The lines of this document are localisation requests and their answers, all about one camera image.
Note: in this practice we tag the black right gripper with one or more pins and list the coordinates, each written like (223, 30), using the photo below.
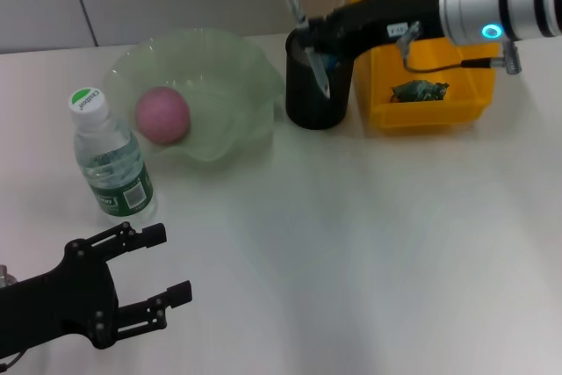
(382, 19)

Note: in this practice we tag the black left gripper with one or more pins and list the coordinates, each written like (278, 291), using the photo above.
(66, 300)

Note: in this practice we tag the blue scissors with sheath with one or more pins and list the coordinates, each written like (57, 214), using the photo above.
(330, 61)

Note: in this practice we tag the green plastic wrapper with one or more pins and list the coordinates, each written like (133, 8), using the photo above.
(419, 91)

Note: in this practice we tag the clear green-label water bottle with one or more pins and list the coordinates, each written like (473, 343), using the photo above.
(114, 164)

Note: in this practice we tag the pink peach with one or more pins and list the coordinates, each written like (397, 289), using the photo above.
(162, 116)

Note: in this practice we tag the black mesh pen holder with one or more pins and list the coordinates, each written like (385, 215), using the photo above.
(316, 103)

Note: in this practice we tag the green glass fruit plate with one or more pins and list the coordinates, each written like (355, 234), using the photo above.
(228, 85)

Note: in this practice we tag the yellow plastic bin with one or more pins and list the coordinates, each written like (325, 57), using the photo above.
(439, 94)

